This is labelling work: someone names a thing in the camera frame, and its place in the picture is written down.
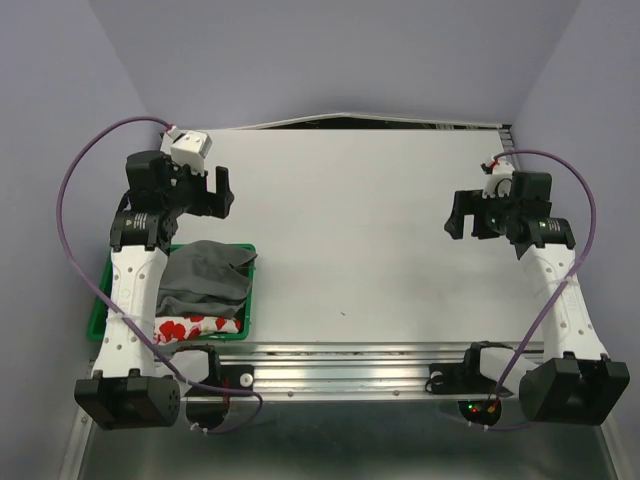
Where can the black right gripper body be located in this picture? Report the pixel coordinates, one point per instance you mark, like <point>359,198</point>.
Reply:
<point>498,211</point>

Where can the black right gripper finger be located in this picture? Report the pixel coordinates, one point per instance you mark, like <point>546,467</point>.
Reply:
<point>463,205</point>
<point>480,229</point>

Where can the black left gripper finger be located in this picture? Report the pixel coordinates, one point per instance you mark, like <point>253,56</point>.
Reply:
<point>218,205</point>
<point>222,181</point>

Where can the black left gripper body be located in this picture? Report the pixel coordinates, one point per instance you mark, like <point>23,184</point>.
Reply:
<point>189,191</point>

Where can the grey pleated skirt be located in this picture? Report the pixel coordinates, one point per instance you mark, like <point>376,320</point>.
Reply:
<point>205,278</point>

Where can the white red floral skirt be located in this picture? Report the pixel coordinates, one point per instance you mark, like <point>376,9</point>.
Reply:
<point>172,329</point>

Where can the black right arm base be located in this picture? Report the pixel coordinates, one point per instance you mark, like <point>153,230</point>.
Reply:
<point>465,378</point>

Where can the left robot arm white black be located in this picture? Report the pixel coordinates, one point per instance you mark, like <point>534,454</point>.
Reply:
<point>133,385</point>

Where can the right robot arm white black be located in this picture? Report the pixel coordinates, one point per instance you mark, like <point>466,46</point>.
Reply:
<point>577,381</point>

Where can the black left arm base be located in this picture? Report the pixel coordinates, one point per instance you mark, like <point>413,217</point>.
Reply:
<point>218,398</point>

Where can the green plastic tray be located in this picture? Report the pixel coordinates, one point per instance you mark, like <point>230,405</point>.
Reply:
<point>97,322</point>

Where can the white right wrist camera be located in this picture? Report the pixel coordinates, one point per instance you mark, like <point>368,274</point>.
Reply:
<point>499,178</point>

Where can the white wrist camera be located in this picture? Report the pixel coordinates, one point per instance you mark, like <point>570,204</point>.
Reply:
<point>190,149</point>
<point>499,178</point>

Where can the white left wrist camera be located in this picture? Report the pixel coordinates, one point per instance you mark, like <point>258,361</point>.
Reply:
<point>190,149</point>

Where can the aluminium rail frame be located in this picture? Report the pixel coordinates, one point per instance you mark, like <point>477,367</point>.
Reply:
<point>347,411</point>

